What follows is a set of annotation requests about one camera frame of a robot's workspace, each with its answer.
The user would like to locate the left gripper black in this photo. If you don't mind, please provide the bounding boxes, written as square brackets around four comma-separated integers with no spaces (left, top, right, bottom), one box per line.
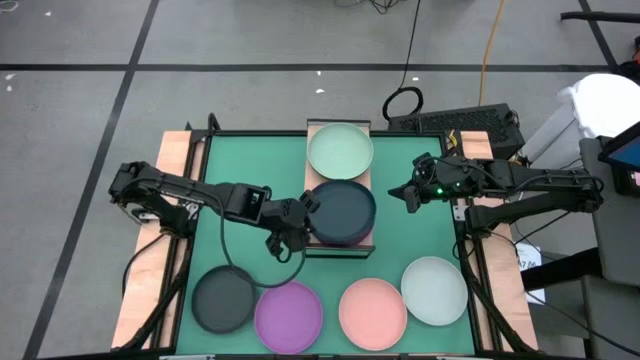
[262,188,321,236]

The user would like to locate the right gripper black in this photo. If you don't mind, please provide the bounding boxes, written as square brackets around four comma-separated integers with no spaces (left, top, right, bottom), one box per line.
[388,154,469,201]

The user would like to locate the dark grey plate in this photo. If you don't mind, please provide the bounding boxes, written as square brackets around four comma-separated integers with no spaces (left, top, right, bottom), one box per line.
[190,264,259,335]
[309,179,378,247]

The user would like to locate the purple plate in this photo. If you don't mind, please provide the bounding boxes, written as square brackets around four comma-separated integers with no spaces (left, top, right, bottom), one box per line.
[253,281,325,356]
[313,227,376,248]

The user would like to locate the sage green plate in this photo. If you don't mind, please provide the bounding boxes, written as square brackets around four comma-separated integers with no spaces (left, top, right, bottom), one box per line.
[306,122,375,182]

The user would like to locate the off-white plate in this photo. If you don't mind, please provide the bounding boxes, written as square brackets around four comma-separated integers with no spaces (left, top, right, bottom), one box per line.
[400,255,470,327]

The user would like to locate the pink plate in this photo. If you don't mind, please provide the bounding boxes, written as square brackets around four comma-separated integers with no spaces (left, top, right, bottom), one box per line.
[338,277,409,352]

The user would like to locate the black-framed wooden shelf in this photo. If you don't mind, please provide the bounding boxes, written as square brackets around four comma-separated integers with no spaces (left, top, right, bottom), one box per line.
[298,118,376,260]

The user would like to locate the green table mat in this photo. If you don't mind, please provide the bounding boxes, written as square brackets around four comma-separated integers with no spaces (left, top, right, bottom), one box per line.
[175,133,476,356]

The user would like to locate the black perforated computer case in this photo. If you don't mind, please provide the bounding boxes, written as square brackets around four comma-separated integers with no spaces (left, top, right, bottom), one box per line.
[387,103,526,161]

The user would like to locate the white paper sheet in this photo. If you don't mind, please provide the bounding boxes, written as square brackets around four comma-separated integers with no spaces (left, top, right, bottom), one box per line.
[514,242,547,305]

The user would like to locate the grey cart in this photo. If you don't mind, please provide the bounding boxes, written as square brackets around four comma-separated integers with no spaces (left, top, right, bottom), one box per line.
[579,137,640,360]

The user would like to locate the white cloth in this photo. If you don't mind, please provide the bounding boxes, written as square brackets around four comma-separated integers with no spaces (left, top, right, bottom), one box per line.
[556,73,640,140]

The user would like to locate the black tablet screen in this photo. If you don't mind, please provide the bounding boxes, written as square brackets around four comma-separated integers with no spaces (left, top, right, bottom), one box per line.
[597,121,640,197]

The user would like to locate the black metal bar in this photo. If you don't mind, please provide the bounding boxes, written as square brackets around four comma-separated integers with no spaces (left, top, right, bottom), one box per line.
[559,10,640,25]

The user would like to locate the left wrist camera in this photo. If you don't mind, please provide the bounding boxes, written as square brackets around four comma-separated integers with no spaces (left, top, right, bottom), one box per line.
[264,228,307,255]

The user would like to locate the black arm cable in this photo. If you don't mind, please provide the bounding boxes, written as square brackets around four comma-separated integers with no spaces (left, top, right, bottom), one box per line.
[218,199,307,290]

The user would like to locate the black metal table frame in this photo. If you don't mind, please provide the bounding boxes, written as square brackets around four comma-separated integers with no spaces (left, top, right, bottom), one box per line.
[112,112,539,360]

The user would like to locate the black coiled cable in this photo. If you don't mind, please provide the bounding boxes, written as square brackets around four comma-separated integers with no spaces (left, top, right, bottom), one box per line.
[381,0,425,122]

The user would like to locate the yellow cable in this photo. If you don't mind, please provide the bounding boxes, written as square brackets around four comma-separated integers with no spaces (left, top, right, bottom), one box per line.
[477,0,509,107]

